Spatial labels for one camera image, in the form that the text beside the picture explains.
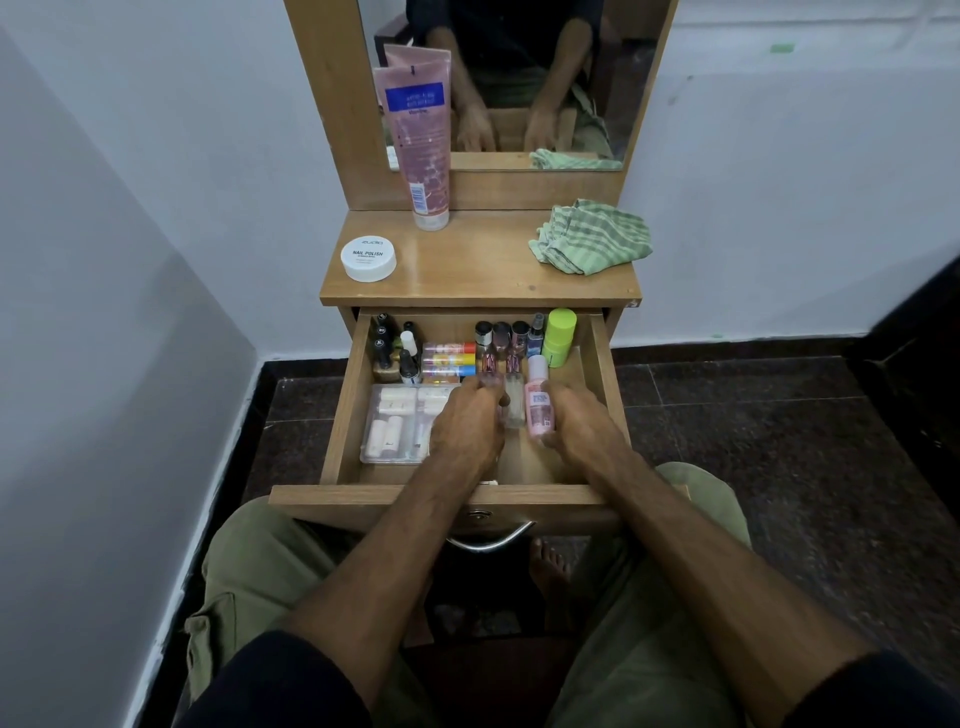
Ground dressing table mirror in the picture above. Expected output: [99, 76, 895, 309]
[356, 0, 673, 172]

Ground pink spray bottle white cap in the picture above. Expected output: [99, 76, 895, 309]
[524, 354, 556, 440]

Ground person's olive green trousers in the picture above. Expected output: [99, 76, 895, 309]
[183, 461, 754, 728]

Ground person's black right sleeve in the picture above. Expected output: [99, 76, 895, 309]
[783, 650, 960, 728]

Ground person's left forearm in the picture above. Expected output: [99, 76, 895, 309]
[281, 457, 481, 710]

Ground person's black sleeve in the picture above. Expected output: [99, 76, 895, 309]
[176, 629, 374, 728]
[783, 650, 960, 728]

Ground white nail polish remover jar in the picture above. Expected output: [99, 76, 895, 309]
[340, 235, 398, 284]

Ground person's right forearm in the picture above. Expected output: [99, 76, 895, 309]
[599, 457, 875, 728]

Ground dark red stool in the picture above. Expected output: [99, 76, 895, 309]
[401, 637, 579, 728]

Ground beige polish bottle black cap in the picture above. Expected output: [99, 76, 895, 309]
[371, 339, 403, 385]

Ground person's right hand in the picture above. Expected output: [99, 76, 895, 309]
[539, 380, 635, 481]

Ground person's black left sleeve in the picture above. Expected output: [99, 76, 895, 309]
[176, 629, 374, 728]

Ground green striped cloth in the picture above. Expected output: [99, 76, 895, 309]
[528, 198, 654, 277]

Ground clear plastic compartment box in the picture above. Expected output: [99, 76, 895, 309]
[359, 383, 460, 466]

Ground pink cosmetic lotion tube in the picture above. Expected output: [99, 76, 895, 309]
[372, 43, 454, 232]

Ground wooden dressing table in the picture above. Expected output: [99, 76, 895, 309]
[283, 0, 680, 339]

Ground wooden drawer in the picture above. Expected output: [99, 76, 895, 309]
[268, 307, 691, 538]

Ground person's left hand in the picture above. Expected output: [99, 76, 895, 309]
[428, 377, 511, 481]

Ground lime green bottle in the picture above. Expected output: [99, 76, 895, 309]
[541, 308, 579, 370]

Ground slim clear perfume bottle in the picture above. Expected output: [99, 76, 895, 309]
[503, 352, 526, 430]

